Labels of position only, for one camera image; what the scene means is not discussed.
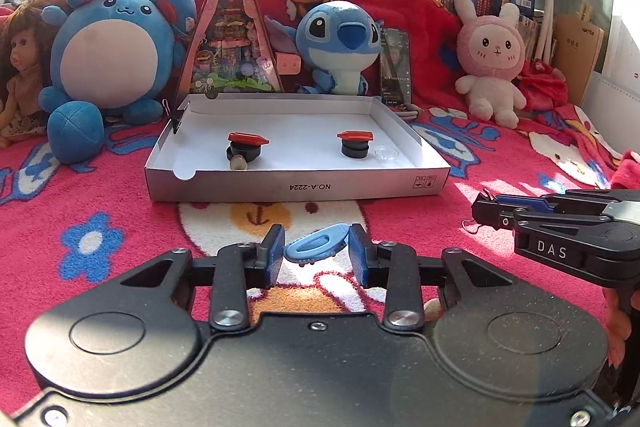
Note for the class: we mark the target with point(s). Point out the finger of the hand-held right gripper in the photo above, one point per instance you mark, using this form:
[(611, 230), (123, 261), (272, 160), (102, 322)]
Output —
[(525, 202), (550, 218)]

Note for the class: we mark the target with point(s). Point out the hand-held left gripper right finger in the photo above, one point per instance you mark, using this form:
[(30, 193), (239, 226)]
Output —
[(360, 262)]

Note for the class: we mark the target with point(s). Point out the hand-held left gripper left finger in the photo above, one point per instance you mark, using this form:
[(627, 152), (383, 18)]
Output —
[(274, 257)]

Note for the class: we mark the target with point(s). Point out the blue hair clip oval hole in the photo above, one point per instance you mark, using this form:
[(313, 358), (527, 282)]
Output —
[(317, 248)]

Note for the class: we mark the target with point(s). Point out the white cardboard box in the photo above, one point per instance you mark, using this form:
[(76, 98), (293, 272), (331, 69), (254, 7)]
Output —
[(300, 179)]

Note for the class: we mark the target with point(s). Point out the small black round cap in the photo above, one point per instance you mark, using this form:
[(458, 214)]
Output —
[(356, 153)]

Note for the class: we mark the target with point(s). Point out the clear plastic cap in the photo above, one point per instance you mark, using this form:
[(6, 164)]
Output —
[(386, 153)]

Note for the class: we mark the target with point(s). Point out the red cylinder marker piece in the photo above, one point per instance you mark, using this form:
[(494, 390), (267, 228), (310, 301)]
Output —
[(248, 139)]

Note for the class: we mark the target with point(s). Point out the orange-red pointed marker piece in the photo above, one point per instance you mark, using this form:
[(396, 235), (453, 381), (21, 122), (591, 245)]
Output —
[(355, 136)]

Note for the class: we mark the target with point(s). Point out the person's right hand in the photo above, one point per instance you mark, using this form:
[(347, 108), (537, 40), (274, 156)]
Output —
[(616, 327)]

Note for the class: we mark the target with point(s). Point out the red crumpled cloth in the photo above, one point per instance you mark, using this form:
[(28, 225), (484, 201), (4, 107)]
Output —
[(542, 84)]

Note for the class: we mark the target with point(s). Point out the pink bunny plush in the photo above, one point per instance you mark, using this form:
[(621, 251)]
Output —
[(492, 57)]

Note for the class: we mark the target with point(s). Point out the brown cardboard sheet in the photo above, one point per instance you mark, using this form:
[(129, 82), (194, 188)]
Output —
[(580, 57)]

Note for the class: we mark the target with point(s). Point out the small binder clip on box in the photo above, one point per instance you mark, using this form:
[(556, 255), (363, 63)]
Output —
[(176, 117)]

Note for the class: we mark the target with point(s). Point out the pink printed blanket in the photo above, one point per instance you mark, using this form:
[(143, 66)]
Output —
[(100, 207)]

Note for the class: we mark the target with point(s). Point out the small pink square charm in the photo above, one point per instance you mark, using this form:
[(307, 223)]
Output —
[(287, 64)]

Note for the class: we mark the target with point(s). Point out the red fleece blanket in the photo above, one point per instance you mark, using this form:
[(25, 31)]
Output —
[(425, 17)]

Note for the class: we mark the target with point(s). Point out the blue alien plush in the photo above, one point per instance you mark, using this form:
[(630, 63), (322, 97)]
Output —
[(337, 44)]

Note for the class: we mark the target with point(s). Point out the triangular miniature house display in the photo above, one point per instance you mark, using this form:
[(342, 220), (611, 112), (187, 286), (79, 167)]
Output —
[(230, 32)]

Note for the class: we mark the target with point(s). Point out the round blue mouse plush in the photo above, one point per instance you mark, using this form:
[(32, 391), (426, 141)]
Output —
[(112, 52)]

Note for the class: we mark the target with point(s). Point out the brown-haired baby doll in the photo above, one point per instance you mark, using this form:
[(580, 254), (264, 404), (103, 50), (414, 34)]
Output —
[(20, 72)]

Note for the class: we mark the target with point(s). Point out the white tube frame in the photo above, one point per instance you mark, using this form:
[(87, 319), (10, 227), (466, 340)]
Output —
[(547, 12)]

